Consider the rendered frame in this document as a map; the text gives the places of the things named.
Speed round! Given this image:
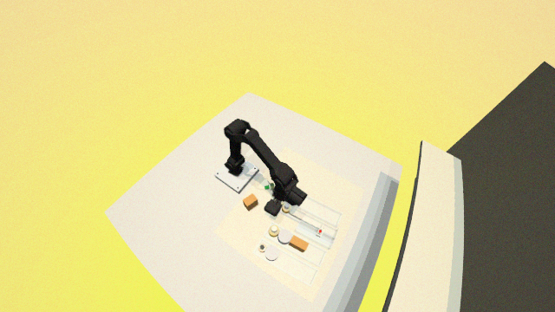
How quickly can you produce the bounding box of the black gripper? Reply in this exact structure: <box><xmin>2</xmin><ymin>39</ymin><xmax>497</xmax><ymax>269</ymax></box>
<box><xmin>264</xmin><ymin>188</ymin><xmax>286</xmax><ymax>217</ymax></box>

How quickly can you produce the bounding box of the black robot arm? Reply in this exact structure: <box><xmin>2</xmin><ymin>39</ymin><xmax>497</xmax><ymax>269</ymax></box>
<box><xmin>224</xmin><ymin>119</ymin><xmax>307</xmax><ymax>207</ymax></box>

